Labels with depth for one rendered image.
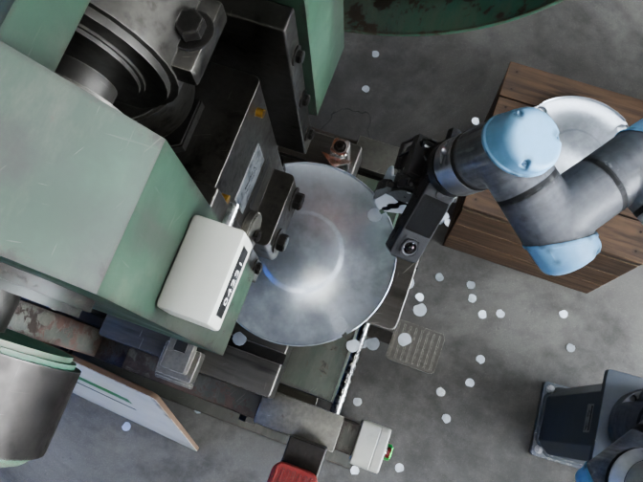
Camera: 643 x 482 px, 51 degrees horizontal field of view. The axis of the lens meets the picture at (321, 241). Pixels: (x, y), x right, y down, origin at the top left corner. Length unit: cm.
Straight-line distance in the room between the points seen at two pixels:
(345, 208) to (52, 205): 72
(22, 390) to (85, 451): 145
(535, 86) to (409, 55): 52
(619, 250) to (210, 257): 122
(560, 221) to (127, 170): 52
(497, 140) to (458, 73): 132
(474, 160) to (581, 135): 86
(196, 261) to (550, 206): 43
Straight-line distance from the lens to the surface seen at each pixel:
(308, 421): 114
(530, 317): 186
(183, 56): 49
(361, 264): 102
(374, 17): 99
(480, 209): 153
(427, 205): 88
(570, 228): 79
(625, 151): 83
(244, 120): 69
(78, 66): 52
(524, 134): 74
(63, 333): 121
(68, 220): 37
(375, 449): 116
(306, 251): 103
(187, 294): 47
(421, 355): 163
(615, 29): 224
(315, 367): 114
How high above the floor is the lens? 178
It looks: 75 degrees down
